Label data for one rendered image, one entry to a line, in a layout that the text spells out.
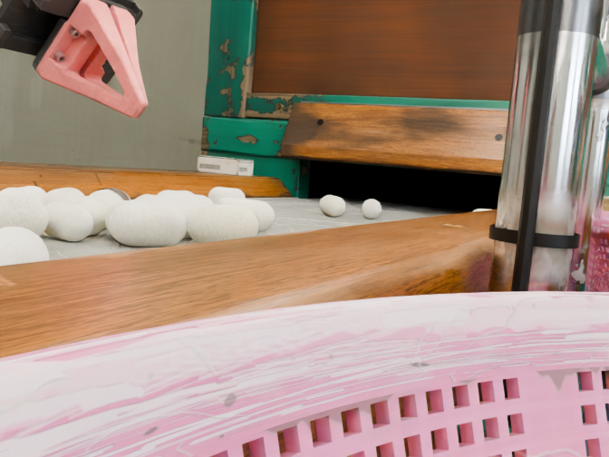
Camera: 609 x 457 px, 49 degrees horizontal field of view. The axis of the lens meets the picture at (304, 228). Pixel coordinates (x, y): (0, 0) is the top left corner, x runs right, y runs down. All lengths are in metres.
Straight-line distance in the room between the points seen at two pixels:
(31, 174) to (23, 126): 1.82
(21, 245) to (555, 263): 0.15
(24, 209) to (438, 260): 0.20
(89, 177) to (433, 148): 0.36
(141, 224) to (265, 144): 0.58
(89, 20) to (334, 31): 0.45
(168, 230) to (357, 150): 0.47
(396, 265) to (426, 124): 0.61
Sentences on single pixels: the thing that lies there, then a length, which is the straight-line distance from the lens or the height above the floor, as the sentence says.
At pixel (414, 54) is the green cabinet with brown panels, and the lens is 0.83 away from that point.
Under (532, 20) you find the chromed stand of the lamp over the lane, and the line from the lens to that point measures 0.21.
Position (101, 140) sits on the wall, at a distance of 2.15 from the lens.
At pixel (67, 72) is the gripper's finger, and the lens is 0.50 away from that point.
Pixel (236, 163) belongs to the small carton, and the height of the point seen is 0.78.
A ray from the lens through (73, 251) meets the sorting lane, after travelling 0.30.
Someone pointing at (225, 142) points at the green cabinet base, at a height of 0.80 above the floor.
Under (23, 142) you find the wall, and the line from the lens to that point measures 2.37.
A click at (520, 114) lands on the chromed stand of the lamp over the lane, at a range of 0.21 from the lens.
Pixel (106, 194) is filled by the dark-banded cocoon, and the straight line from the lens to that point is 0.38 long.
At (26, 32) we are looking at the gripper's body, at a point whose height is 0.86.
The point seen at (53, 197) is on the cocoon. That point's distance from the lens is 0.38.
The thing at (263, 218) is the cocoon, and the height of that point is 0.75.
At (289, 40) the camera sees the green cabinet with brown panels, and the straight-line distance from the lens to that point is 0.90.
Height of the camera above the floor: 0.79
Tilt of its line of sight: 6 degrees down
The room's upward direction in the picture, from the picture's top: 5 degrees clockwise
